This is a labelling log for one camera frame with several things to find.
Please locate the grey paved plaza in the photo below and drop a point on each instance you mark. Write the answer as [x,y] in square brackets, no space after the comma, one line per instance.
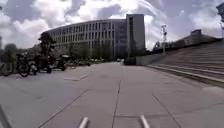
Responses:
[106,90]

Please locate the row of trees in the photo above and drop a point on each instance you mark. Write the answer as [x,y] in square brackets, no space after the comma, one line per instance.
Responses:
[86,53]

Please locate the large grey building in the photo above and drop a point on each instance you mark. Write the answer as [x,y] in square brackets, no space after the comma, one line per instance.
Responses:
[100,35]

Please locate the pole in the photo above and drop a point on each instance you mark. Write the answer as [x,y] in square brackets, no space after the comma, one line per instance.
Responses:
[164,38]

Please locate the robot's own part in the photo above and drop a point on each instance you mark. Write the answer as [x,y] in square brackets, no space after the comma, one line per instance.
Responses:
[144,121]
[83,122]

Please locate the dark tree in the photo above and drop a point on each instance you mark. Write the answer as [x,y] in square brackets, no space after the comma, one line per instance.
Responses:
[46,41]

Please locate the row of parked two-wheelers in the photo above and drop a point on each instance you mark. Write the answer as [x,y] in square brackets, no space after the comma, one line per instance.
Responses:
[33,63]

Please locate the broad grey stone steps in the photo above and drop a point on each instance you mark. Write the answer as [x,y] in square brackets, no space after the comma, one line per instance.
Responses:
[196,63]

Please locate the low brown building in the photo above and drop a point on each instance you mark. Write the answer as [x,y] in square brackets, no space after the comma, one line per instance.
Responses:
[196,37]

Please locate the low grey wall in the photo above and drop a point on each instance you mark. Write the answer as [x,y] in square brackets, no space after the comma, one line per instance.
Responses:
[146,59]

